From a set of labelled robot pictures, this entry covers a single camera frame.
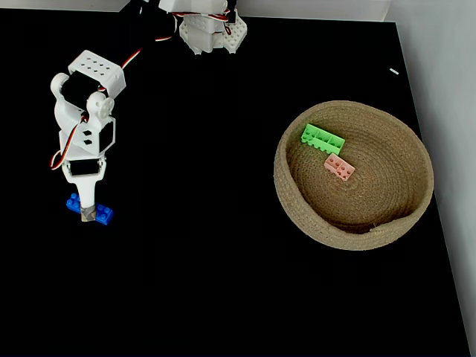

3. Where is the pink lego block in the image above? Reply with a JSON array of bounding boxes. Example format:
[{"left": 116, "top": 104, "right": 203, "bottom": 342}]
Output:
[{"left": 323, "top": 154, "right": 356, "bottom": 182}]

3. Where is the blue lego block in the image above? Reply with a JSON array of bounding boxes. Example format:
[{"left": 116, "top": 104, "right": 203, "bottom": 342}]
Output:
[{"left": 65, "top": 192, "right": 115, "bottom": 227}]

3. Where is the red white arm cable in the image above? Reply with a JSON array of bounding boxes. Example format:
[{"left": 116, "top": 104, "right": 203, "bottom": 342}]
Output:
[{"left": 119, "top": 14, "right": 179, "bottom": 71}]

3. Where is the woven rope basket tray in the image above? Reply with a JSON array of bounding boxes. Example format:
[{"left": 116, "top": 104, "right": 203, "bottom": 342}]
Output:
[{"left": 273, "top": 100, "right": 435, "bottom": 252}]

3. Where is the red black gripper cable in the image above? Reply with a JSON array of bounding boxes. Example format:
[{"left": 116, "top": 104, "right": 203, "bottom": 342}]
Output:
[{"left": 50, "top": 122, "right": 83, "bottom": 171}]

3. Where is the green lego block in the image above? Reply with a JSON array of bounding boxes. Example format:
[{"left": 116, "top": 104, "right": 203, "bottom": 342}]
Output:
[{"left": 300, "top": 123, "right": 347, "bottom": 156}]

